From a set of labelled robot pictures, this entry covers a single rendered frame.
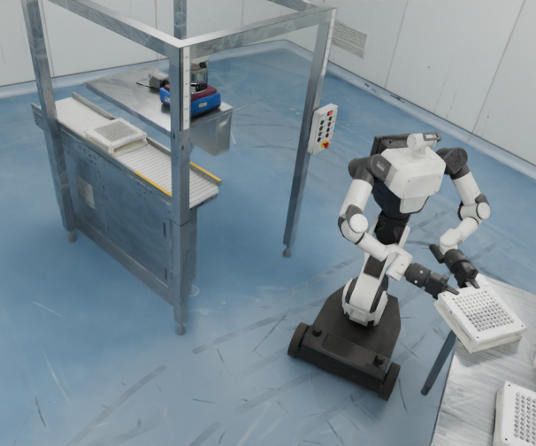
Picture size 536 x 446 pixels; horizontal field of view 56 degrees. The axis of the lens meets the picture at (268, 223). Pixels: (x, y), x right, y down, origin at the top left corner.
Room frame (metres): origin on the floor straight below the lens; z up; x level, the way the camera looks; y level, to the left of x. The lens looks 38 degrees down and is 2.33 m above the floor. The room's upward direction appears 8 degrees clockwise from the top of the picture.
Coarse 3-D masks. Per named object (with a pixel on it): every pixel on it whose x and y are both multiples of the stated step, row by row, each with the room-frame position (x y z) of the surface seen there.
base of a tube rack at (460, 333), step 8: (440, 312) 1.42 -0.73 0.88; (448, 312) 1.41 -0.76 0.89; (448, 320) 1.38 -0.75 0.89; (456, 328) 1.34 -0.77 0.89; (464, 336) 1.30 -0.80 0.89; (512, 336) 1.34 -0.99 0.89; (520, 336) 1.34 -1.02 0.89; (464, 344) 1.28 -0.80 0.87; (480, 344) 1.28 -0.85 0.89; (488, 344) 1.28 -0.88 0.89; (496, 344) 1.30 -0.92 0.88
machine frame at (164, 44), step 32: (32, 0) 2.50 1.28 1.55; (64, 0) 2.27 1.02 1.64; (288, 0) 2.76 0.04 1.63; (32, 32) 2.48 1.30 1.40; (128, 32) 2.00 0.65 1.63; (160, 32) 1.96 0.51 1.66; (224, 32) 2.06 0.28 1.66; (320, 96) 2.65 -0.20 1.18; (64, 160) 2.52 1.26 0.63; (64, 192) 2.49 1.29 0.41; (64, 224) 2.50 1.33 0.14; (288, 224) 2.63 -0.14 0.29; (288, 256) 2.63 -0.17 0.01
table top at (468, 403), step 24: (504, 288) 1.63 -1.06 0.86; (528, 312) 1.50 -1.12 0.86; (456, 336) 1.34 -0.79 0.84; (528, 336) 1.37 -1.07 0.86; (456, 360) 1.21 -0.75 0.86; (480, 360) 1.22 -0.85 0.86; (504, 360) 1.24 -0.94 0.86; (528, 360) 1.25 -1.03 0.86; (456, 384) 1.10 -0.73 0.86; (480, 384) 1.12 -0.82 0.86; (528, 384) 1.14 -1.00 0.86; (456, 408) 1.01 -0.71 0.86; (480, 408) 1.02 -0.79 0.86; (456, 432) 0.92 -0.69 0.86; (480, 432) 0.93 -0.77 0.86
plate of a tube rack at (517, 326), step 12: (468, 288) 1.52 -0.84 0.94; (480, 288) 1.53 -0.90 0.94; (492, 288) 1.54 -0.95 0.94; (444, 300) 1.43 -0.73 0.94; (456, 312) 1.38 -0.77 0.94; (504, 312) 1.41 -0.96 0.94; (468, 324) 1.32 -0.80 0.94; (492, 324) 1.34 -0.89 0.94; (516, 324) 1.36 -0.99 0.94; (480, 336) 1.27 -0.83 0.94; (492, 336) 1.28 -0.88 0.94; (504, 336) 1.30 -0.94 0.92
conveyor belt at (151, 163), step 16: (64, 112) 2.70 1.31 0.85; (80, 112) 2.73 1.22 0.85; (96, 112) 2.76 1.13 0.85; (80, 128) 2.54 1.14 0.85; (128, 160) 2.27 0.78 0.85; (144, 160) 2.29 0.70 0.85; (160, 160) 2.32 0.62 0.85; (160, 176) 2.16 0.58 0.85; (192, 176) 2.20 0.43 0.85; (192, 192) 2.06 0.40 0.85; (208, 192) 2.09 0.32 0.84
